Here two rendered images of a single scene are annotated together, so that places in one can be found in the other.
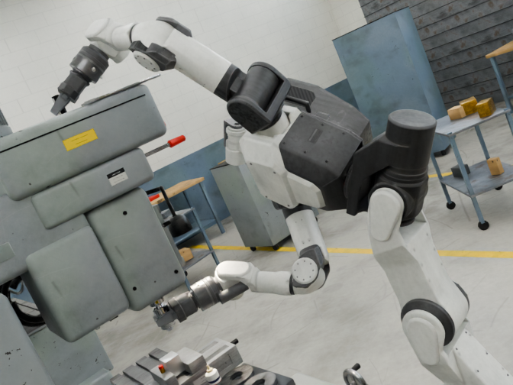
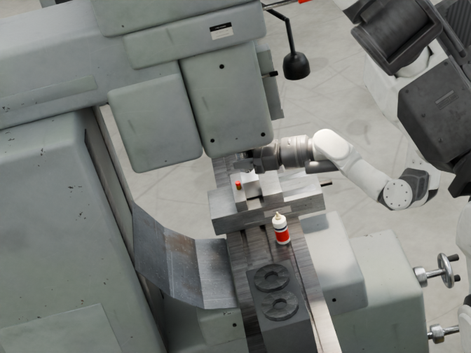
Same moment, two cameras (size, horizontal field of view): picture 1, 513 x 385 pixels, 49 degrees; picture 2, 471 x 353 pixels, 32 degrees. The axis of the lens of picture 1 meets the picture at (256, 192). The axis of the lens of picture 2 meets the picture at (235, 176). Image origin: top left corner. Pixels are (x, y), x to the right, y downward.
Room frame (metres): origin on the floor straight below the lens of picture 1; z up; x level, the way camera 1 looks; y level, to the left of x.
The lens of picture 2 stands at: (0.04, -0.53, 2.50)
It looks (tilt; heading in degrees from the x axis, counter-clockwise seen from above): 36 degrees down; 32
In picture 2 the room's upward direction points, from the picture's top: 15 degrees counter-clockwise
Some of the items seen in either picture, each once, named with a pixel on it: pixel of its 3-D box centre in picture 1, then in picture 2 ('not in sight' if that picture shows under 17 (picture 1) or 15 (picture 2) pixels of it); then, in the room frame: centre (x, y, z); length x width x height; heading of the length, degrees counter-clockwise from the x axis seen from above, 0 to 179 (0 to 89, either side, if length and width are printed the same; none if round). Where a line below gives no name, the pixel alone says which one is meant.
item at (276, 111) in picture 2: (164, 237); (269, 82); (1.69, 0.31, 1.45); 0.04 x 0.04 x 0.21; 31
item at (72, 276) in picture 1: (69, 280); (153, 103); (1.54, 0.58, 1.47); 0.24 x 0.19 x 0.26; 31
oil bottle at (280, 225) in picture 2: (214, 380); (280, 226); (1.65, 0.36, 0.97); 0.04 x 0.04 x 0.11
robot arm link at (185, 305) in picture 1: (191, 302); (277, 155); (1.66, 0.32, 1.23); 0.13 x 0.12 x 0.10; 17
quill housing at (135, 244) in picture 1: (128, 248); (224, 85); (1.63, 0.41, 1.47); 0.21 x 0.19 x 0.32; 31
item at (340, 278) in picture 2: not in sight; (275, 275); (1.63, 0.41, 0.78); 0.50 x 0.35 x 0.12; 121
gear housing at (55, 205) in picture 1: (85, 189); (190, 16); (1.61, 0.45, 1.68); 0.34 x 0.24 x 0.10; 121
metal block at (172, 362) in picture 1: (172, 364); (251, 183); (1.77, 0.49, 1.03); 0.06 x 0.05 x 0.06; 29
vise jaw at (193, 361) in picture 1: (188, 360); (270, 184); (1.80, 0.44, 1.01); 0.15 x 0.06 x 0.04; 29
